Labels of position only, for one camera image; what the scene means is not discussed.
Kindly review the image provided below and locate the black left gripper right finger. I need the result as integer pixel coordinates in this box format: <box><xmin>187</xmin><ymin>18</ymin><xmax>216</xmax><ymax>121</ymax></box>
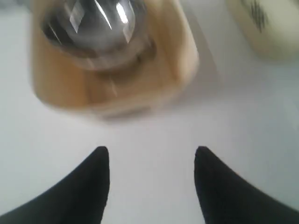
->
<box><xmin>194</xmin><ymin>146</ymin><xmax>299</xmax><ymax>224</ymax></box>

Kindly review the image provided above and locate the steel bowl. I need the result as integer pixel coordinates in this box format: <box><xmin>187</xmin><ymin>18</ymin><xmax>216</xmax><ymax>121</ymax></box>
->
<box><xmin>41</xmin><ymin>0</ymin><xmax>156</xmax><ymax>71</ymax></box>

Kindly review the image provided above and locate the cream bin with triangle mark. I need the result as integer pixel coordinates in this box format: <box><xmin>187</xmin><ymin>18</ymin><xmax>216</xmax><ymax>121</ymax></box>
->
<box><xmin>226</xmin><ymin>0</ymin><xmax>299</xmax><ymax>60</ymax></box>

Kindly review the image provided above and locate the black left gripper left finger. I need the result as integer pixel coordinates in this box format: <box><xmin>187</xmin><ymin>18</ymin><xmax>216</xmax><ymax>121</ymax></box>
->
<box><xmin>0</xmin><ymin>146</ymin><xmax>109</xmax><ymax>224</ymax></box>

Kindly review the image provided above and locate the cream bin with circle mark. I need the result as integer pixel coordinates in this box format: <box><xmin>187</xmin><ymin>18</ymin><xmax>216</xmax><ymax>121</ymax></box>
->
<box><xmin>31</xmin><ymin>0</ymin><xmax>200</xmax><ymax>117</ymax></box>

